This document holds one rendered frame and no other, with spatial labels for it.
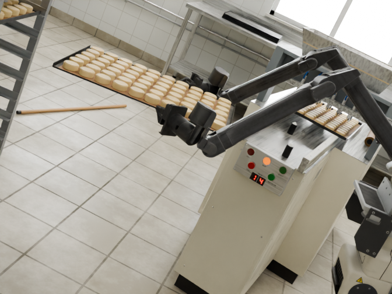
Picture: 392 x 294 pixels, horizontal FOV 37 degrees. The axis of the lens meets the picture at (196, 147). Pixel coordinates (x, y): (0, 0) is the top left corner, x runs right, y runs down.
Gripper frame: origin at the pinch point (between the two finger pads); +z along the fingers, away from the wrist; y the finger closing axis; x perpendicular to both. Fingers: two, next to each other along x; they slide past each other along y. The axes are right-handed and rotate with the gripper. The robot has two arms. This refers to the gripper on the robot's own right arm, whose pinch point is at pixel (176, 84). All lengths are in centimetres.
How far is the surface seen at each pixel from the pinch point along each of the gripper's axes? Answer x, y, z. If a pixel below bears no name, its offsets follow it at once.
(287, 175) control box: 27, -22, -55
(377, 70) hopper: -3, 26, -125
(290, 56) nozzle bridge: -45, 12, -108
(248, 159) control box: 10, -24, -46
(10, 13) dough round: -26, 5, 58
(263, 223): 25, -48, -57
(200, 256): 8, -79, -48
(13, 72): -44, -23, 42
